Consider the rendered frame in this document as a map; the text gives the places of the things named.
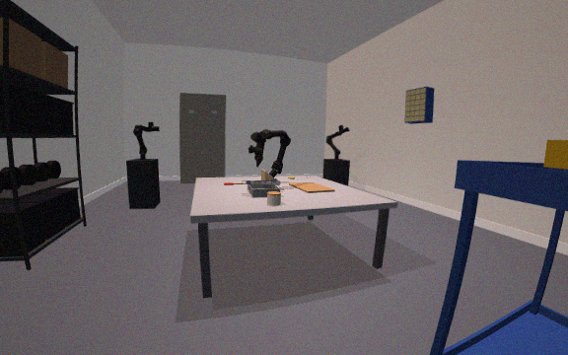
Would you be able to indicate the wooden board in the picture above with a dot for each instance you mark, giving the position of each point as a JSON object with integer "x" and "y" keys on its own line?
{"x": 311, "y": 187}

